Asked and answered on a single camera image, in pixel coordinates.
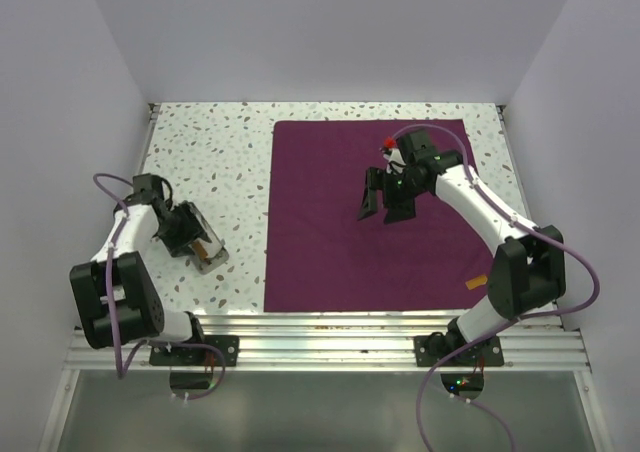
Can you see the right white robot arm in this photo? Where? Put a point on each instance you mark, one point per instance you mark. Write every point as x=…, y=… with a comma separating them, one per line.
x=528, y=268

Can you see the metal instrument tray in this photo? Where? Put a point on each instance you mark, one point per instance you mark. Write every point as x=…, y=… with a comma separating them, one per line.
x=203, y=230

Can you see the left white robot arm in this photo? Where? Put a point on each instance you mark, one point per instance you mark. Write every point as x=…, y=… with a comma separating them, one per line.
x=115, y=295

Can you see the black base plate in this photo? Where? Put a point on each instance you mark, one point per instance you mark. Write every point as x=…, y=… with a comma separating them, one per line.
x=457, y=354
x=220, y=349

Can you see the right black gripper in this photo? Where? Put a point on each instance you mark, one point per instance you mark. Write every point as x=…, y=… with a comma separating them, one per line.
x=377, y=178

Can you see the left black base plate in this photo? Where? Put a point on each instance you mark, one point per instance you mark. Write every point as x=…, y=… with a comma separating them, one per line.
x=220, y=349

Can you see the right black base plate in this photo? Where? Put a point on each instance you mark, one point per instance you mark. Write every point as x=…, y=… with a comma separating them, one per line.
x=457, y=354

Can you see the purple cloth mat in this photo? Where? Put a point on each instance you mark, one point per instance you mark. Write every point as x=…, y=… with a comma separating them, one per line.
x=320, y=258

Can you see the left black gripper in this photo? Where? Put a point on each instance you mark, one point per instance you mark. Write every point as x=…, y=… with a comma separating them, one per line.
x=179, y=246

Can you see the aluminium rail frame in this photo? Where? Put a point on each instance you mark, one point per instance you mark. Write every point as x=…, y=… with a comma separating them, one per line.
x=315, y=381

